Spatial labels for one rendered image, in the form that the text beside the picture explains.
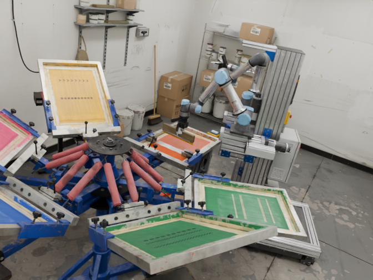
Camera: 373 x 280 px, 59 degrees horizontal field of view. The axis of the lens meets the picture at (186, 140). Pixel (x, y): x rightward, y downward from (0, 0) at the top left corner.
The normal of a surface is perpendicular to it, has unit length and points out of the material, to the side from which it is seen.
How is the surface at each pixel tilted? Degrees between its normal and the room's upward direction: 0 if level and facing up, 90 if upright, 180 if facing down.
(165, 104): 90
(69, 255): 0
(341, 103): 90
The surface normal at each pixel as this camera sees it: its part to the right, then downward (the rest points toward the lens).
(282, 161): -0.18, 0.39
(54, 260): 0.17, -0.89
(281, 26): -0.51, 0.29
